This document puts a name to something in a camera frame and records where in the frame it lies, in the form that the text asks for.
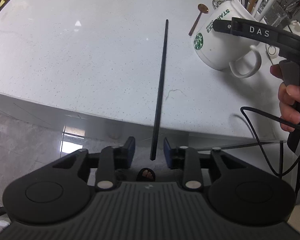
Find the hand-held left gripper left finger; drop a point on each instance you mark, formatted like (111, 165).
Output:
(131, 150)

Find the black slipper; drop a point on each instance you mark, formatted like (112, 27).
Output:
(145, 176)

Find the white ceramic mug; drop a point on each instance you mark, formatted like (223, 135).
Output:
(215, 50)

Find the small copper spoon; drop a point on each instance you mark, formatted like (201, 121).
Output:
(202, 8)

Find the textured glass mug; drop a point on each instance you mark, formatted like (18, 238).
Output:
(275, 17)

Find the person's right hand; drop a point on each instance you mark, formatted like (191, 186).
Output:
(290, 95)

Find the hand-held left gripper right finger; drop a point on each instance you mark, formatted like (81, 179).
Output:
(167, 151)

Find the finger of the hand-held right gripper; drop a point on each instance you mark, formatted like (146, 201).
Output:
(222, 26)

